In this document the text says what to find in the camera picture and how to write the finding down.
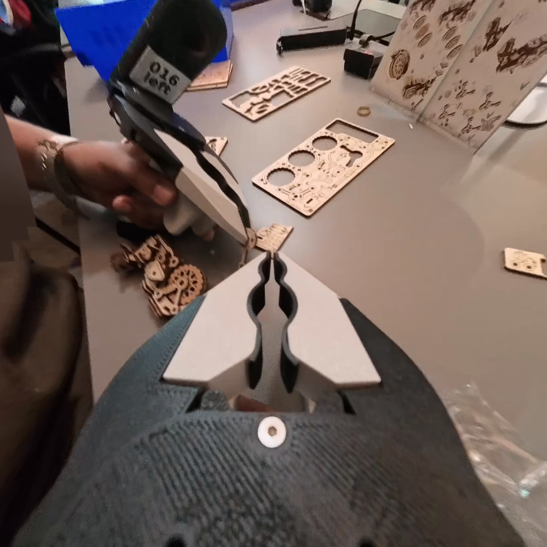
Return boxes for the wooden puzzle sheet emptied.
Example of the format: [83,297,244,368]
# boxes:
[222,65,332,122]

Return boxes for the white round object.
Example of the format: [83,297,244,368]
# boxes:
[504,73,547,126]

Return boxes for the dark flat pad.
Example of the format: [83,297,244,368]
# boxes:
[295,6,409,32]

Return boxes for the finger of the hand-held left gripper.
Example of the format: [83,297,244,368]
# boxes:
[155,129,254,245]
[201,142,240,185]

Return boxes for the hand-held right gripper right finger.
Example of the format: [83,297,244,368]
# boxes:
[275,251,382,411]

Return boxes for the person's clothed body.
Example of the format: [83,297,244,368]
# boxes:
[0,239,95,547]

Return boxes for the wooden puzzle sheet round holes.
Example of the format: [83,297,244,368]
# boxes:
[251,118,396,219]

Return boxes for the wooden gear model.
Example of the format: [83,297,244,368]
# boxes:
[111,235,206,319]

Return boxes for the small square wooden piece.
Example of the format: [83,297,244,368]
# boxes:
[503,247,547,279]

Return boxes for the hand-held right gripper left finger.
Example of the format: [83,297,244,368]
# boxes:
[162,251,273,409]

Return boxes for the hexagonal wooden plates stack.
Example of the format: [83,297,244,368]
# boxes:
[188,60,233,91]

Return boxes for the person's left hand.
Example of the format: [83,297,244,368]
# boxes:
[60,141,216,242]

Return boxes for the silver wrist bracelet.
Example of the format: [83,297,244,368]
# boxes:
[34,134,84,212]

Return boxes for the clear plastic wrap sheet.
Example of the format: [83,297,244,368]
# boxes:
[440,382,547,547]

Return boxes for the blue plastic bin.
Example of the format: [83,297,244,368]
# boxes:
[56,0,235,82]

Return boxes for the black power adapter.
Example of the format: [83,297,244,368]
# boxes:
[344,43,387,79]

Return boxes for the person's left forearm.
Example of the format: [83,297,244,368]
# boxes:
[4,113,69,193]

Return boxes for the small wooden part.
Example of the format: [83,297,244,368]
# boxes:
[237,228,258,268]

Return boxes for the black cable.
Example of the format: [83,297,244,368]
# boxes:
[346,0,398,43]

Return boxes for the printed instruction sheet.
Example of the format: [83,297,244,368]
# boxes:
[371,0,547,154]

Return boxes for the grey desk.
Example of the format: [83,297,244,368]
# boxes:
[64,0,547,428]

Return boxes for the black power strip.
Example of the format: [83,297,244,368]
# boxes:
[276,23,348,55]

